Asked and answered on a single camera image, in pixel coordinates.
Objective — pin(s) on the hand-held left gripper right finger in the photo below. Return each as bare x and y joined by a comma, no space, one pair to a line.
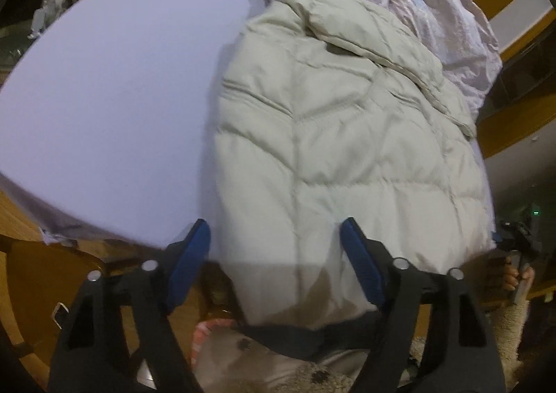
361,256

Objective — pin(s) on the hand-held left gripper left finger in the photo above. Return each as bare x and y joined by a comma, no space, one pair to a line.
190,260

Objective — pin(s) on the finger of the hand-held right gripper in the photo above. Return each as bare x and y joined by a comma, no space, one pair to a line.
508,239

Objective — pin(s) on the cream puffer jacket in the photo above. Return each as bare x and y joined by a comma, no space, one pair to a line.
330,149

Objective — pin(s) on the person's right hand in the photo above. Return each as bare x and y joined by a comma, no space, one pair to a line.
511,279

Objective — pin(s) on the pink striped cloth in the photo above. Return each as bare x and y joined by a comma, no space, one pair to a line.
203,332

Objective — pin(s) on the beige shaggy rug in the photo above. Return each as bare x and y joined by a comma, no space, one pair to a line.
508,332

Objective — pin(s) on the grey spotted cloth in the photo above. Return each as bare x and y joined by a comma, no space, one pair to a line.
260,371

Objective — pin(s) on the pink printed duvet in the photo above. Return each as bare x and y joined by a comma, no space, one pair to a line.
438,6

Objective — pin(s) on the white toy figure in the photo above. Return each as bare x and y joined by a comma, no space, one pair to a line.
48,13

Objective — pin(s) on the wooden bed frame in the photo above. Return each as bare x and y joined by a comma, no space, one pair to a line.
43,258

